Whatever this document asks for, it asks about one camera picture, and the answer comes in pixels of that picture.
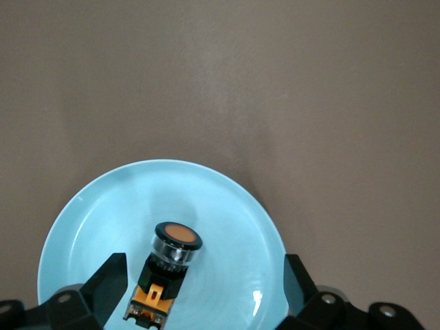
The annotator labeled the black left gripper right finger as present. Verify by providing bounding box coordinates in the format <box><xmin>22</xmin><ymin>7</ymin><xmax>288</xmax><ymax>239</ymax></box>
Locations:
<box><xmin>274</xmin><ymin>254</ymin><xmax>427</xmax><ymax>330</ymax></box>

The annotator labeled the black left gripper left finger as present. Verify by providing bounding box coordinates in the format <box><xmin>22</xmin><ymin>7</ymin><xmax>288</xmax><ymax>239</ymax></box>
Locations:
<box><xmin>0</xmin><ymin>253</ymin><xmax>130</xmax><ymax>330</ymax></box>

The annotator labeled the orange push-button switch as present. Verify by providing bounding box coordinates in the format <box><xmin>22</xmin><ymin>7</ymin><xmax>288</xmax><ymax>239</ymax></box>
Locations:
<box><xmin>122</xmin><ymin>221</ymin><xmax>204</xmax><ymax>329</ymax></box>

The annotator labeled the light blue round plate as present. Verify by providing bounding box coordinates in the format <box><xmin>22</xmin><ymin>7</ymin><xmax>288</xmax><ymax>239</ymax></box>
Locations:
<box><xmin>36</xmin><ymin>158</ymin><xmax>289</xmax><ymax>330</ymax></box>

